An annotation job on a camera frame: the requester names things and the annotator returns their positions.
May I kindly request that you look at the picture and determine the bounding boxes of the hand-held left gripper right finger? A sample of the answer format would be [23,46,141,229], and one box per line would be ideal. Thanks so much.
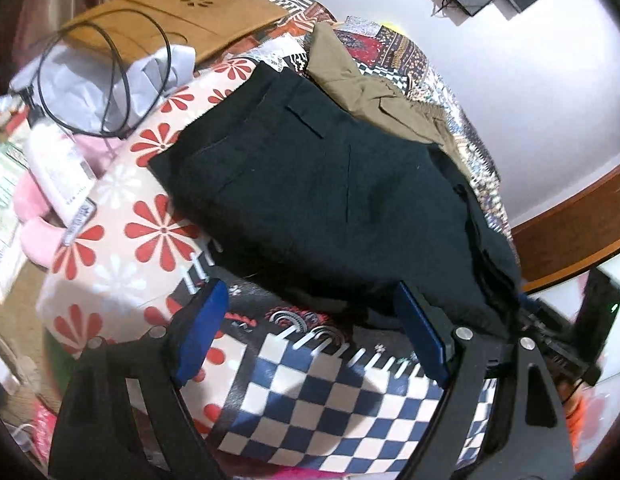
[392,280,577,480]

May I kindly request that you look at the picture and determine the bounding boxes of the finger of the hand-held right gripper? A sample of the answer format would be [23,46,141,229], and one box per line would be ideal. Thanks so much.
[517,297,583,343]
[537,337,602,387]

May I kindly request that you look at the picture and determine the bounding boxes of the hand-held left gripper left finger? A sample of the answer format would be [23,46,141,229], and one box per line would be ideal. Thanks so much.
[49,278,231,480]

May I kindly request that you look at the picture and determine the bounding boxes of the black pants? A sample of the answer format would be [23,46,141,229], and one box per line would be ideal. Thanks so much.
[147,64,523,333]

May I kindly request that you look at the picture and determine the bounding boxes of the olive green pants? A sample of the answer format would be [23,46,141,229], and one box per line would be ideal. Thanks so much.
[306,22,457,157]

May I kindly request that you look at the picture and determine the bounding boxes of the wooden door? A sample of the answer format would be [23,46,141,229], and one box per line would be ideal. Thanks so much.
[510,159,620,295]

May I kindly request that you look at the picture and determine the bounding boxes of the red floral cloth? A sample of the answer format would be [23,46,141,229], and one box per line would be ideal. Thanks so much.
[36,56,272,433]

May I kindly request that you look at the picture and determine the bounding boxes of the patchwork printed blanket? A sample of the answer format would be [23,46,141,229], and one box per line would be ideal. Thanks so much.
[167,14,517,478]

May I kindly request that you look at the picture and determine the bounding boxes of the white bottle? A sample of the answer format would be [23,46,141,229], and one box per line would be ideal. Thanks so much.
[24,119,100,247]

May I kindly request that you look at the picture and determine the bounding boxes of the printed paper sheets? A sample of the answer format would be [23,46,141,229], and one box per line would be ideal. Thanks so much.
[0,97,30,306]

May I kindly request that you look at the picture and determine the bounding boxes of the white cloth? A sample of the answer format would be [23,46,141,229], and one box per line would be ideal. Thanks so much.
[9,42,199,137]

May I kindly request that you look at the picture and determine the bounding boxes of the wooden lap desk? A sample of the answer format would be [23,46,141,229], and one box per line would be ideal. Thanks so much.
[59,0,292,64]

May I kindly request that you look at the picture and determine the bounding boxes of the orange striped bed sheet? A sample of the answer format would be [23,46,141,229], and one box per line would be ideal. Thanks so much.
[225,0,343,68]

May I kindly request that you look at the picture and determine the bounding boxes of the black cable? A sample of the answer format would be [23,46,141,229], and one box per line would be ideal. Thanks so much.
[36,7,174,140]

